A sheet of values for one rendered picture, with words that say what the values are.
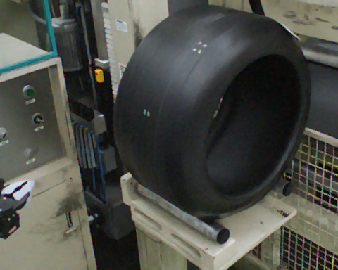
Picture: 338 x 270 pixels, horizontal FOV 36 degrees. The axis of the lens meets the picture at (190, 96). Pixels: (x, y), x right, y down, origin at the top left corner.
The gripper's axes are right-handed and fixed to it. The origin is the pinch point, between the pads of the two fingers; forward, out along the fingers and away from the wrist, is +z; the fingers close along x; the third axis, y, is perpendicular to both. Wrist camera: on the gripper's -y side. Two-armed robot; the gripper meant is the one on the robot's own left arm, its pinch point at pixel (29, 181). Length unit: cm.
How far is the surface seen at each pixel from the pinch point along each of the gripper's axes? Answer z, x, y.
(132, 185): 25.0, 16.5, 12.3
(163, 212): 22.8, 28.3, 16.3
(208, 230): 15.2, 45.1, 9.2
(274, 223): 36, 59, 18
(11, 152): 17.9, -22.7, 9.7
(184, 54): 17, 34, -38
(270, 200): 47, 54, 19
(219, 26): 26, 39, -43
